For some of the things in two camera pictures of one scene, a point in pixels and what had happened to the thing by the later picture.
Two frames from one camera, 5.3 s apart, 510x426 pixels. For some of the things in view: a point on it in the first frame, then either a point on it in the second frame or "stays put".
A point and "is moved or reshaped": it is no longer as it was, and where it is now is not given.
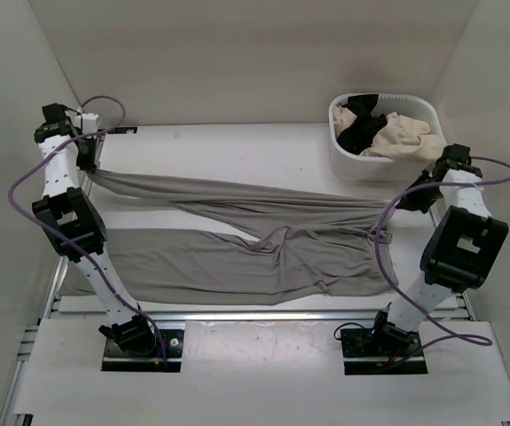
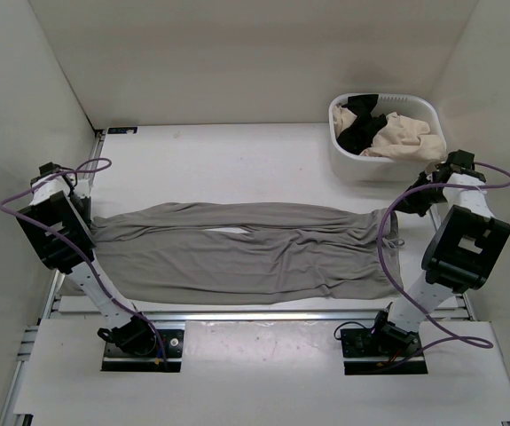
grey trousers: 179,243 is moved or reshaped
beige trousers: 403,137 stays put
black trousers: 358,137 stays put
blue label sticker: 123,130 stays put
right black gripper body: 422,199 stays put
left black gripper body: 86,153 -> 83,207
